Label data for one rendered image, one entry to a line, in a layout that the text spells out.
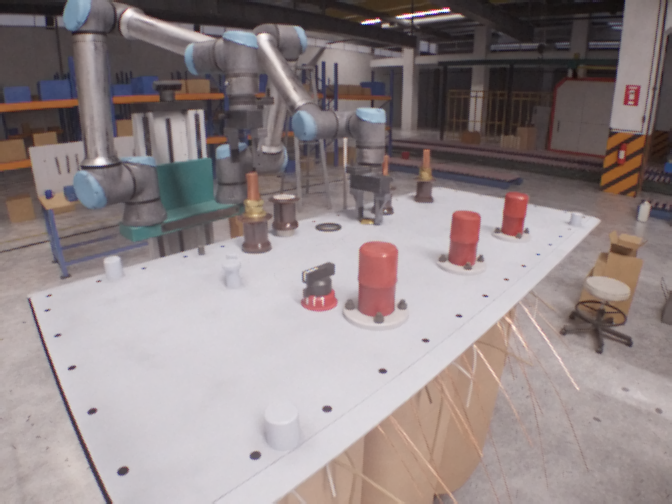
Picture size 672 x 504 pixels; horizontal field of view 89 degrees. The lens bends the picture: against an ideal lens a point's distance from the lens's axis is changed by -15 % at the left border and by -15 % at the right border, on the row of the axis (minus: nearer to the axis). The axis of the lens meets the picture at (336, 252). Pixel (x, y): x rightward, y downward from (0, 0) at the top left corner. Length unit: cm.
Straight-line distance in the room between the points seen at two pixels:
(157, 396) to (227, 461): 16
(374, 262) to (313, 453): 33
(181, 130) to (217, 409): 163
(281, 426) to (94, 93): 134
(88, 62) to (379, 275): 125
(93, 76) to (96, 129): 18
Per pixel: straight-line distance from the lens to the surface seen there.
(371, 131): 122
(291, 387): 58
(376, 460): 122
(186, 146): 204
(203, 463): 50
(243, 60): 111
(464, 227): 94
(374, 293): 70
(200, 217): 183
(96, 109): 158
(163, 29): 150
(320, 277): 75
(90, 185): 157
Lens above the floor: 173
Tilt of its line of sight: 21 degrees down
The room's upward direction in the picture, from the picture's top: straight up
